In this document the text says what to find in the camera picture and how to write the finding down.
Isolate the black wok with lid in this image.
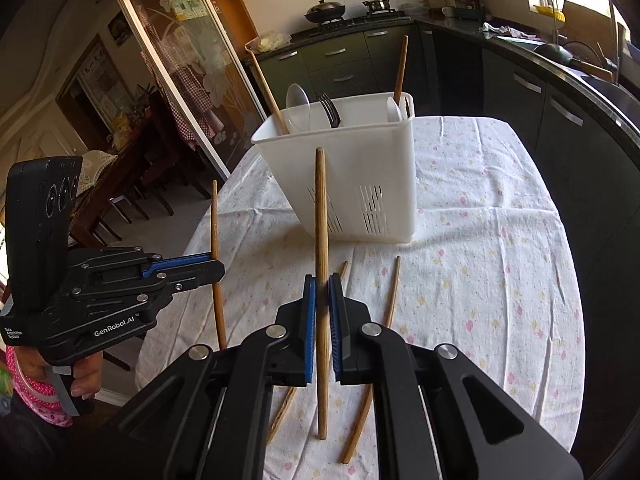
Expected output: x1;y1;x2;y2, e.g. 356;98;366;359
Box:
304;0;347;23

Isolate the wooden dining table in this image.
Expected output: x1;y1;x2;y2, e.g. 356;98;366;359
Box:
70;110;171;248

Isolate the white floral tablecloth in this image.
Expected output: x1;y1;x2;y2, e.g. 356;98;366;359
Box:
135;115;586;480

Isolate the white rag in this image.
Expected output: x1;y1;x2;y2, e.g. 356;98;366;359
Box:
479;21;536;40

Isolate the green dish tray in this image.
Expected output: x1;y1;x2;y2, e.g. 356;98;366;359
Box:
442;5;483;20

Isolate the brown cardboard sheet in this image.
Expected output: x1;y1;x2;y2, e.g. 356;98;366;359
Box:
560;0;613;51

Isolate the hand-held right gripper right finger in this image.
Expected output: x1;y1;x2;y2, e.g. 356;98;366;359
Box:
327;274;583;480

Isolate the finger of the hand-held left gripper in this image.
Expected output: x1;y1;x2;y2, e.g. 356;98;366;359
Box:
140;254;221;280
150;260;226;306

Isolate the wall calendar poster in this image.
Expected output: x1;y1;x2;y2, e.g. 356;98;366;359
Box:
80;42;123;121

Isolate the gas stove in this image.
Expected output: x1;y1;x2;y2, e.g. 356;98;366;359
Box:
292;10;413;36

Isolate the clear plastic spoon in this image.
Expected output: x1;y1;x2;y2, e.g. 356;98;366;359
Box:
285;83;312;133

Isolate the sliding glass door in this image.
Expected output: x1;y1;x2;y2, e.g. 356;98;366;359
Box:
100;0;266;176

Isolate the white plastic bag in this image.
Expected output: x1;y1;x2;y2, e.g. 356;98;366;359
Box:
245;31;292;53

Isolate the person's left hand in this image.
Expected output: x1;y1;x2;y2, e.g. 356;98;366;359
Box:
20;347;104;401

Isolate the dark wall picture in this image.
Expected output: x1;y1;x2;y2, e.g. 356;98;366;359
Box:
107;10;132;46

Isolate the person's left forearm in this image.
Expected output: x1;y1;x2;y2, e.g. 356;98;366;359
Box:
5;345;73;428

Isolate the white plastic utensil holder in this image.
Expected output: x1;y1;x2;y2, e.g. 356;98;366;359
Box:
250;91;416;245

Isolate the red checked apron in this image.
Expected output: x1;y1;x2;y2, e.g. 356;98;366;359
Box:
137;10;226;148

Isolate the dark wooden chair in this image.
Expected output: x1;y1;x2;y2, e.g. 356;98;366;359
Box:
145;90;211;201

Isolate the dark stone countertop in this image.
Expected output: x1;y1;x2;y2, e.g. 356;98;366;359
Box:
240;10;640;141

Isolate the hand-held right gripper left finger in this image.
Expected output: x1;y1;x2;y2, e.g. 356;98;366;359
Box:
117;274;318;480

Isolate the small chrome tap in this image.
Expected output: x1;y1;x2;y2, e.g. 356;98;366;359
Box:
530;0;561;46

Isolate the white lace food cover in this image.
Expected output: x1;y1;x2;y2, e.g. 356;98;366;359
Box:
75;150;118;196

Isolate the tall steel faucet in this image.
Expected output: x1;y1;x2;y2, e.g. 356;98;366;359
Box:
607;0;623;86

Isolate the black pan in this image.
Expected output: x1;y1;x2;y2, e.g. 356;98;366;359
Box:
532;40;613;81

